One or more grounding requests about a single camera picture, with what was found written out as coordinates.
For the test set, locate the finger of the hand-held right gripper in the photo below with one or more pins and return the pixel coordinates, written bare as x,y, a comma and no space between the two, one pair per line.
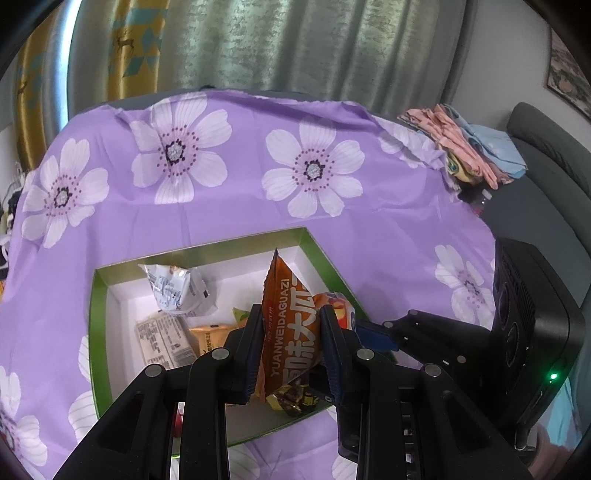
376,337

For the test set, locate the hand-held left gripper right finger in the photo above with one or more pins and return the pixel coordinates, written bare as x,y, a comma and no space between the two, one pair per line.
332,355

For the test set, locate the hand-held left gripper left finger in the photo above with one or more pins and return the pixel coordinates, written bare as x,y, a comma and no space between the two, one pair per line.
253,355

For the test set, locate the pale yellow snack packet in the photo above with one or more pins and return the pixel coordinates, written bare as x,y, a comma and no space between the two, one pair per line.
240,316

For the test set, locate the red orange snack packet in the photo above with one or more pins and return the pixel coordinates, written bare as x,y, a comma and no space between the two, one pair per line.
291,332

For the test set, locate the tan blue-label snack packet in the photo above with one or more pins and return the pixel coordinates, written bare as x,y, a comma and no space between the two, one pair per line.
339,309

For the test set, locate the brown gold snack packet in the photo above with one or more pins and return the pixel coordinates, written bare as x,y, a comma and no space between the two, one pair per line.
295,399

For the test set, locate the white peanut snack packet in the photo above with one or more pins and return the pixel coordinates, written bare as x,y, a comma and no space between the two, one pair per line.
171,288

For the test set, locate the green cardboard box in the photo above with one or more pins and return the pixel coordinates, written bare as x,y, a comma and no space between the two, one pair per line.
98,332

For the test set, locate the grey sofa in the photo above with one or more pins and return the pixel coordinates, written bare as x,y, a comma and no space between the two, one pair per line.
554,207

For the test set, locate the purple floral cloth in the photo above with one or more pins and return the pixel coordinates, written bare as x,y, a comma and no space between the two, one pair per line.
231,207

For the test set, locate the yellow green printed cloth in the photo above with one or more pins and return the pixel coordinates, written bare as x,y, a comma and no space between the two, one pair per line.
461,168

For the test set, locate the light blue folded cloth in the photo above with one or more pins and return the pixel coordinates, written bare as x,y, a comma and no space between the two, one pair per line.
498,147

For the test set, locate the pile of folded clothes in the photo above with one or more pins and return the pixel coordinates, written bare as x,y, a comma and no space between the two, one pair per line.
443,134

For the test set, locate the grey-green curtain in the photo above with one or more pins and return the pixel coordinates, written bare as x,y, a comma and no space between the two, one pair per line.
300,46

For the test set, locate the gold patterned curtain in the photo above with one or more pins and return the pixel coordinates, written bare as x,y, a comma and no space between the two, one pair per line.
134,41

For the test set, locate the framed wall picture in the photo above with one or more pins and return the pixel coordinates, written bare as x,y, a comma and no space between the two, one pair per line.
570,74

